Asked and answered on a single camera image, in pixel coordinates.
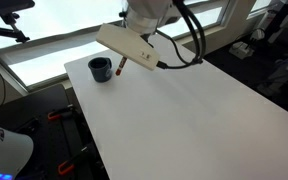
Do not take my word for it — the orange black lower clamp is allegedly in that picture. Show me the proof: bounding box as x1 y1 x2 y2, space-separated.
57 147 89 176

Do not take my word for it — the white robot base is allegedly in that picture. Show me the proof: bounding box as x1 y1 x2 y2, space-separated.
0 127 34 180

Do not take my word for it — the dark blue mug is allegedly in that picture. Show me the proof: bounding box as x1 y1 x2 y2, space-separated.
88 57 112 83

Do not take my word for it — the grey office chair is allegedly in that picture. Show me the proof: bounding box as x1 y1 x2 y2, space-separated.
256 58 288 96

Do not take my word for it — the black side table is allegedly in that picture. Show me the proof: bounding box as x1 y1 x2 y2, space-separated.
0 85 109 180

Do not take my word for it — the orange black upper clamp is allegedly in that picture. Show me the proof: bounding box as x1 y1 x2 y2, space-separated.
47 104 76 121

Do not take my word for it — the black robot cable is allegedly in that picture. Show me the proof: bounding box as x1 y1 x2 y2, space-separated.
147 0 207 70

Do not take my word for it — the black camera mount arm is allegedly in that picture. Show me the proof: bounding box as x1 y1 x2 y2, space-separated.
0 0 35 43

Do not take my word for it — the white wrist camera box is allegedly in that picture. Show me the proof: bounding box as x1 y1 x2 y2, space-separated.
96 23 160 71

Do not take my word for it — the white device on floor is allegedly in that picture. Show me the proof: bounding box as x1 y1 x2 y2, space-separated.
229 41 254 60

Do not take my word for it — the red Expo marker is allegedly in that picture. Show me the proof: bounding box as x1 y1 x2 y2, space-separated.
115 57 127 76

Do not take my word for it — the orange black clamp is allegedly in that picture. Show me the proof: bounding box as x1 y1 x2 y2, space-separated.
47 104 76 121
57 147 89 176

